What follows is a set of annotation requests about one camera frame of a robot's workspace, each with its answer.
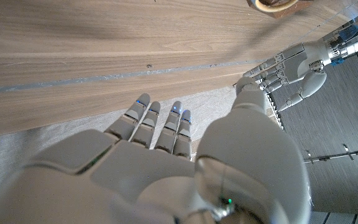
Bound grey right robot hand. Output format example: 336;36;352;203
0;76;312;224

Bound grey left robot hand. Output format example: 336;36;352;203
242;40;332;113

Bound grey handled scissors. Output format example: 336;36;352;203
255;0;300;13

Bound brown wooden scissors holder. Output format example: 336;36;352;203
246;0;316;19

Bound dark grey door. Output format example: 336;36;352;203
268;52;358;215

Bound beige striped backdrop curtain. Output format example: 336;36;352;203
0;85;286;202

